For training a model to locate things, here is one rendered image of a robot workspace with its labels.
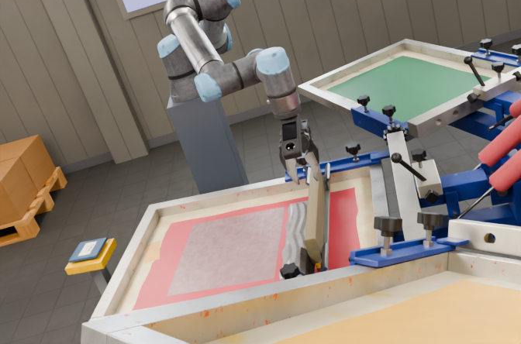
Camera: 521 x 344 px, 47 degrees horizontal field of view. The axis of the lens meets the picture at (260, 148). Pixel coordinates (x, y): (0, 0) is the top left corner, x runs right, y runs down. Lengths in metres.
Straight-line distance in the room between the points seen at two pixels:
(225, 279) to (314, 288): 0.85
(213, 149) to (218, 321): 1.67
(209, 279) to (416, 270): 0.74
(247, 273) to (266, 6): 3.59
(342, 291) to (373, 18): 4.38
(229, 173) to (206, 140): 0.16
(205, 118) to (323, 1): 2.92
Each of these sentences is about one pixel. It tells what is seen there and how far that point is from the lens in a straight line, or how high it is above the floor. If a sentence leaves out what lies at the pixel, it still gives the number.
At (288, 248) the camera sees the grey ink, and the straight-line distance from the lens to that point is 1.63.
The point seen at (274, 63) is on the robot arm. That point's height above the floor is 1.46.
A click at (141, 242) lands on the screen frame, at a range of 1.88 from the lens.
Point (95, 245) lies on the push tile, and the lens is 2.02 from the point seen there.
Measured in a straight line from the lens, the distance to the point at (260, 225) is 1.77.
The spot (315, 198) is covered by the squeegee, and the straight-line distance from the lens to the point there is 1.61.
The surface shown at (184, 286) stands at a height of 0.96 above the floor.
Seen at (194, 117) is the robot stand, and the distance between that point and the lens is 2.24.
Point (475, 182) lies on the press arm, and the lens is 1.58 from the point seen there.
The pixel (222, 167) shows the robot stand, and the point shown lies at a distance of 2.32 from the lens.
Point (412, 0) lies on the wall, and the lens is 5.19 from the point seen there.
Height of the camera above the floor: 1.87
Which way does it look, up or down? 24 degrees down
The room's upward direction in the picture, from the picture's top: 18 degrees counter-clockwise
